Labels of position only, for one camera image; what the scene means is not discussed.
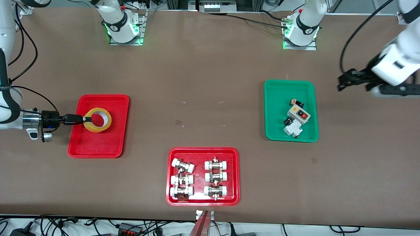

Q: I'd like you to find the yellow clear packing tape roll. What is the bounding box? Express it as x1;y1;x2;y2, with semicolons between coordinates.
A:
83;108;112;133

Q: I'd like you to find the red plastic tray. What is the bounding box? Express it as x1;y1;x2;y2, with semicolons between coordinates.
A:
166;147;241;207
67;94;130;159

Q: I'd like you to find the green plastic tray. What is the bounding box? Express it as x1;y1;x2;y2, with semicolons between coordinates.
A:
264;79;320;143

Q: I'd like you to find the white circuit breaker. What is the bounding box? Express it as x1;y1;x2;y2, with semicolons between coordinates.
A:
283;119;303;138

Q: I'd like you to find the white capped metal pipe fitting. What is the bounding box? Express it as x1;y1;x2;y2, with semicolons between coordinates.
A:
172;158;195;173
170;174;194;186
204;157;229;171
170;186;194;200
204;186;228;201
205;171;228;183

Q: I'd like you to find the white power strip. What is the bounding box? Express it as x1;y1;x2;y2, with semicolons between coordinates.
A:
203;2;237;13

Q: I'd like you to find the red metal stand bar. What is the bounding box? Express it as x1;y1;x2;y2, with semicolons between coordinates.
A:
189;210;214;236

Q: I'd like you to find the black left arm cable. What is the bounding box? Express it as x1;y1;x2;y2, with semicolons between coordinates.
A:
340;0;394;74

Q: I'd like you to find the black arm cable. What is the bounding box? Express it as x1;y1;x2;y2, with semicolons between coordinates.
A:
340;0;394;74
8;3;38;84

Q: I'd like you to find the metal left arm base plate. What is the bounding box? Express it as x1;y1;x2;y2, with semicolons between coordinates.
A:
283;16;317;50

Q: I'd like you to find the grey push button switch box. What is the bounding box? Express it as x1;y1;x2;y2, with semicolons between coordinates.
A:
287;105;311;125

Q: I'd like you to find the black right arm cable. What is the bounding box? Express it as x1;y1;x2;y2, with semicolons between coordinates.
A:
8;3;38;84

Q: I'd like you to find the black table cable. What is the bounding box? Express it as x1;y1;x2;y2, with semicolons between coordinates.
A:
226;14;286;29
261;10;287;22

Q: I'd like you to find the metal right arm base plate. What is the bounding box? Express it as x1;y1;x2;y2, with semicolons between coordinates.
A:
109;10;145;46

